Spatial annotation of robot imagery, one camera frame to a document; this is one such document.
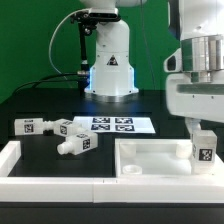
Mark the paper sheet with tags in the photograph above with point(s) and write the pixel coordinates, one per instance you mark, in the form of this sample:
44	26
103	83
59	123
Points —
108	124

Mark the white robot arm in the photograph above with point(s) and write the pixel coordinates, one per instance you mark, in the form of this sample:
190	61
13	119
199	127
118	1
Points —
197	24

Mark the white square tabletop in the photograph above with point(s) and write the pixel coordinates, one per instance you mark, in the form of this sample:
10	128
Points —
163	157

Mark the white U-shaped obstacle fence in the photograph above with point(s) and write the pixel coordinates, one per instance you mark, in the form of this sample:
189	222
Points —
152	189

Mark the black camera on mount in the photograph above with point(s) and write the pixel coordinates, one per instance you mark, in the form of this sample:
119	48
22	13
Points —
95	15

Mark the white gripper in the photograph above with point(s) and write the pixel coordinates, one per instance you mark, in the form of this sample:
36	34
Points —
196	101

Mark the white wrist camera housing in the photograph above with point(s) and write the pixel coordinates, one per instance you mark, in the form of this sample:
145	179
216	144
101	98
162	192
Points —
174	62

